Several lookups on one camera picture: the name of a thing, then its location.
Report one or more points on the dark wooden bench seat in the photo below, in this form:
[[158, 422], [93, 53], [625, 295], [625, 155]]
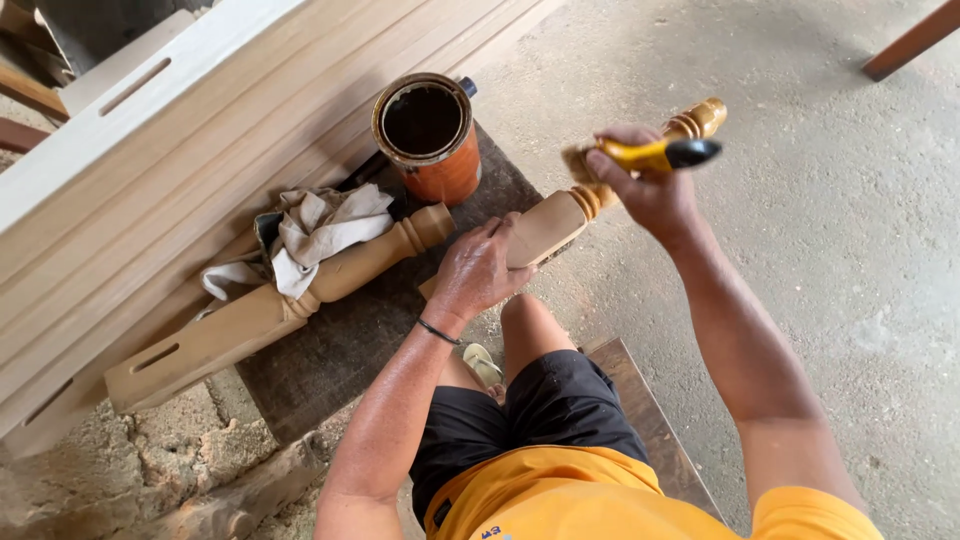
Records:
[[652, 420]]

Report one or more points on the black wrist band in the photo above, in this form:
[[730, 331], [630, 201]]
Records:
[[437, 333]]

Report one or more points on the varnished wooden leg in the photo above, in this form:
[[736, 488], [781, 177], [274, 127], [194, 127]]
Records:
[[551, 221]]

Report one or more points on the white cloth rag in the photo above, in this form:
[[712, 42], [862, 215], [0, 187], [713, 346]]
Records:
[[322, 232]]

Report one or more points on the black shorts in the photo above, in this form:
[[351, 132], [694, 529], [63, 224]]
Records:
[[555, 420]]

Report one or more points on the dark tool under rag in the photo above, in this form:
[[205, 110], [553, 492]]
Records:
[[364, 174]]

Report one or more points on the stack of pale wooden planks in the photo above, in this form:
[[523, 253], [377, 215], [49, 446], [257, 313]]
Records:
[[172, 150]]

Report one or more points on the unvarnished turned wooden leg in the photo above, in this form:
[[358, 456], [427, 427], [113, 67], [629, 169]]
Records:
[[247, 322]]

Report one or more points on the person's knee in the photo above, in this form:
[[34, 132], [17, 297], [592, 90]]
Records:
[[532, 326]]

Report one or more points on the yellow shirt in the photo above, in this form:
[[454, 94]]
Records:
[[600, 502]]

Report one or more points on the dark bottle cap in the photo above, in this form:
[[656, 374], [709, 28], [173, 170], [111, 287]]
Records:
[[468, 85]]

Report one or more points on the dark wooden work board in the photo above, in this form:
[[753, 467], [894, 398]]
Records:
[[352, 345]]

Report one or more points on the pale flip flop sandal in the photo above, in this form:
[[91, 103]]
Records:
[[482, 365]]

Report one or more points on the heap of sawdust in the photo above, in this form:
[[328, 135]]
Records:
[[112, 465]]

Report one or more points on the brown wooden offcuts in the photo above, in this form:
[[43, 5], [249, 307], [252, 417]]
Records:
[[30, 97]]

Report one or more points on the brown wooden bar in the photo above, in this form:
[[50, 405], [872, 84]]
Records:
[[911, 41]]

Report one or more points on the orange varnish can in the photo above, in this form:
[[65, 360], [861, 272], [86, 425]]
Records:
[[442, 161]]

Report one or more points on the rough wooden log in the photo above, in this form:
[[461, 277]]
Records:
[[225, 499]]

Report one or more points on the person's right hand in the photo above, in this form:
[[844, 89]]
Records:
[[660, 199]]

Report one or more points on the person's left hand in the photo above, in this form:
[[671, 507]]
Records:
[[469, 277]]

